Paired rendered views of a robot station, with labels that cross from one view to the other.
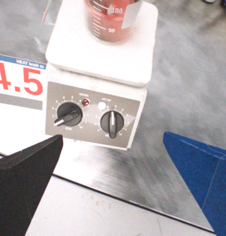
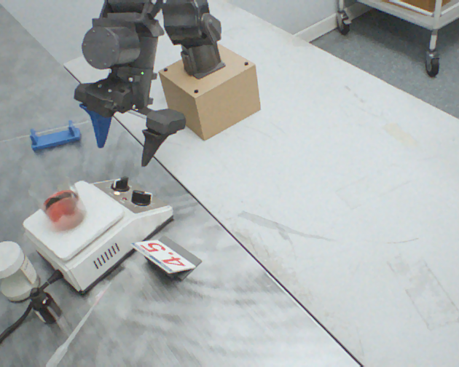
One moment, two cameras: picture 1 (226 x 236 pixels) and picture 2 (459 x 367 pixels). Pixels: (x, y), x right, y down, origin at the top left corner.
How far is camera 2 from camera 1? 80 cm
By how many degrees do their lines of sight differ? 49
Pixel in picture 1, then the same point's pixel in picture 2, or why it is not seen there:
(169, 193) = (125, 151)
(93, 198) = (175, 170)
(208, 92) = (20, 196)
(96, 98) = (116, 196)
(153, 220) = not seen: hidden behind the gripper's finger
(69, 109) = (138, 200)
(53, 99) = (142, 209)
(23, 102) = (175, 246)
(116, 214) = (168, 156)
